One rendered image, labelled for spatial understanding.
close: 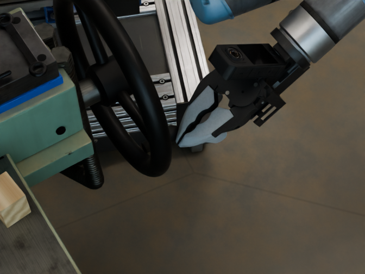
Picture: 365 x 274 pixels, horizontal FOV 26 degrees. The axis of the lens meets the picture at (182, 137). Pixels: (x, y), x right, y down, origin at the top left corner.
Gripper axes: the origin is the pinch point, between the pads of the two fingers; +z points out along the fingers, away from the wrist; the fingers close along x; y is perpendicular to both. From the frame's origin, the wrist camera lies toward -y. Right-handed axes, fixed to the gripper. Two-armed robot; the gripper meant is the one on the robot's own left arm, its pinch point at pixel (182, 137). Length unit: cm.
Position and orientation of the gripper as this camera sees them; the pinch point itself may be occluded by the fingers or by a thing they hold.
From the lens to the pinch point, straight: 111.5
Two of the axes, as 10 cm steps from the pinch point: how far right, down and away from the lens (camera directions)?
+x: -5.4, -7.1, 4.5
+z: -7.3, 6.6, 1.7
